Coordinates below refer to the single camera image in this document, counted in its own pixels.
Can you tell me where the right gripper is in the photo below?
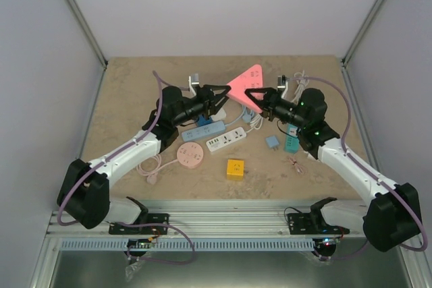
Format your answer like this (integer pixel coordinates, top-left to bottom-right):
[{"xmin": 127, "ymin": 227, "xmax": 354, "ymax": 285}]
[{"xmin": 246, "ymin": 88, "xmax": 308, "ymax": 129}]

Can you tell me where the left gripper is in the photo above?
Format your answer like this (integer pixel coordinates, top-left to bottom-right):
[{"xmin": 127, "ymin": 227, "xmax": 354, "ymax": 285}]
[{"xmin": 173, "ymin": 86, "xmax": 230, "ymax": 127}]

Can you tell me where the pink triangular power strip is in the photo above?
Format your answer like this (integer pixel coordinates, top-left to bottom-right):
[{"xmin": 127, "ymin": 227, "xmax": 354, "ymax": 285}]
[{"xmin": 227, "ymin": 64, "xmax": 263, "ymax": 114}]

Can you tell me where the small blue charger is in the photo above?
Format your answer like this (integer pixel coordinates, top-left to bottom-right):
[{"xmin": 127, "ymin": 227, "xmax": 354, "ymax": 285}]
[{"xmin": 265, "ymin": 136, "xmax": 280, "ymax": 150}]

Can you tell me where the yellow cube socket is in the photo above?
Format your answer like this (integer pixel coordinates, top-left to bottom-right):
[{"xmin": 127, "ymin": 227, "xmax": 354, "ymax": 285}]
[{"xmin": 226, "ymin": 159, "xmax": 245, "ymax": 181}]

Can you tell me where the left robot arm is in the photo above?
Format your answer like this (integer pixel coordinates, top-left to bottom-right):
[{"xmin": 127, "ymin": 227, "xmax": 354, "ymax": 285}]
[{"xmin": 57, "ymin": 85, "xmax": 231, "ymax": 233}]

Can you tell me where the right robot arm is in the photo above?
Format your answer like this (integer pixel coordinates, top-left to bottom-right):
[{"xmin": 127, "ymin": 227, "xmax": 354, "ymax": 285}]
[{"xmin": 245, "ymin": 88, "xmax": 428, "ymax": 252}]

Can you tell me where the white charger block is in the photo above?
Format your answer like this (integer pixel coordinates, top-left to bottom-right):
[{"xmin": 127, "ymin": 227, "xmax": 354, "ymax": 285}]
[{"xmin": 211, "ymin": 108, "xmax": 227, "ymax": 121}]

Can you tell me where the dark blue cube socket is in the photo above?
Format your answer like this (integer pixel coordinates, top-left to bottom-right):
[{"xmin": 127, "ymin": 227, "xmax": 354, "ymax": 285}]
[{"xmin": 196, "ymin": 115, "xmax": 213, "ymax": 127}]

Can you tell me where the light blue power strip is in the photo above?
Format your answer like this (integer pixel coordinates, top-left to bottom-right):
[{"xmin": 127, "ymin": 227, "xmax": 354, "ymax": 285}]
[{"xmin": 181, "ymin": 121, "xmax": 226, "ymax": 142}]

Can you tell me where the white power strip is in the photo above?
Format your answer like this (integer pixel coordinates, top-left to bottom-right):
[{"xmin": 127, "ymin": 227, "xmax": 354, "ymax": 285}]
[{"xmin": 206, "ymin": 127, "xmax": 247, "ymax": 153}]

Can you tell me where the teal power strip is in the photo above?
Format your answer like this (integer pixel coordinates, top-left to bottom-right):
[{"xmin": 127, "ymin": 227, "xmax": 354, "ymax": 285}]
[{"xmin": 284, "ymin": 124, "xmax": 300, "ymax": 154}]

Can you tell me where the pink round power strip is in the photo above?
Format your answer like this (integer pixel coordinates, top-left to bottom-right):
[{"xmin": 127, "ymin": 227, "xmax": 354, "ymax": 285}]
[{"xmin": 176, "ymin": 142, "xmax": 204, "ymax": 169}]

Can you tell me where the white coiled cable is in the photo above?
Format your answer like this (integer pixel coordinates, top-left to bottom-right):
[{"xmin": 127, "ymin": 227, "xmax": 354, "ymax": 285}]
[{"xmin": 245, "ymin": 112, "xmax": 267, "ymax": 132}]

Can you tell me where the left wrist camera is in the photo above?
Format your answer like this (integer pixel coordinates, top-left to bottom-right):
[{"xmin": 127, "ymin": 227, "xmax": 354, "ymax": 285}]
[{"xmin": 188, "ymin": 73, "xmax": 200, "ymax": 96}]

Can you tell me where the white charger with cable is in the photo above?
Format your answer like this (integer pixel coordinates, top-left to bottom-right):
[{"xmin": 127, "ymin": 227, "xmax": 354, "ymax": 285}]
[{"xmin": 304, "ymin": 152, "xmax": 316, "ymax": 161}]

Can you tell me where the pink braided cable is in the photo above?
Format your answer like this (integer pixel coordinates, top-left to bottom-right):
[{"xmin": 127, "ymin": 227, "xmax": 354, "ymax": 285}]
[{"xmin": 282, "ymin": 154, "xmax": 308, "ymax": 176}]

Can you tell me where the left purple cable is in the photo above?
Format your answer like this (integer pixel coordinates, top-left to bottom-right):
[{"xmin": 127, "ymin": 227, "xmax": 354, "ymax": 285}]
[{"xmin": 56, "ymin": 70, "xmax": 196, "ymax": 265}]

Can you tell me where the purple cable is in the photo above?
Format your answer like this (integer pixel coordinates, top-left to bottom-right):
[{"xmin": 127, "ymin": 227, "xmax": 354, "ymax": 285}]
[
  {"xmin": 290, "ymin": 77, "xmax": 425, "ymax": 262},
  {"xmin": 56, "ymin": 70, "xmax": 196, "ymax": 265}
]

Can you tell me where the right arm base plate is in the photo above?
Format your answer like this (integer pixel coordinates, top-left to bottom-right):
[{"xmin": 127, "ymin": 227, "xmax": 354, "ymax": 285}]
[{"xmin": 285, "ymin": 212, "xmax": 350, "ymax": 236}]

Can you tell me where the aluminium rail frame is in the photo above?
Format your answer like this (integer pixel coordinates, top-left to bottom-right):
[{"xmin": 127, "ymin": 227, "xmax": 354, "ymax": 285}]
[{"xmin": 30, "ymin": 200, "xmax": 431, "ymax": 287}]

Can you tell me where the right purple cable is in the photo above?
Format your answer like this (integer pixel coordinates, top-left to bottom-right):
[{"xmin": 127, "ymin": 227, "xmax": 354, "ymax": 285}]
[{"xmin": 290, "ymin": 77, "xmax": 425, "ymax": 262}]

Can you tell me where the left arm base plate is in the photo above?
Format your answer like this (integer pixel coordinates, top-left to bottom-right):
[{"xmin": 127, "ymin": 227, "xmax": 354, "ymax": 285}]
[{"xmin": 108, "ymin": 213, "xmax": 169, "ymax": 236}]

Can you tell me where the blue slotted cable duct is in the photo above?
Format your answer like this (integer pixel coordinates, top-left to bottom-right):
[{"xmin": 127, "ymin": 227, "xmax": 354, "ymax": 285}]
[{"xmin": 59, "ymin": 238, "xmax": 315, "ymax": 252}]

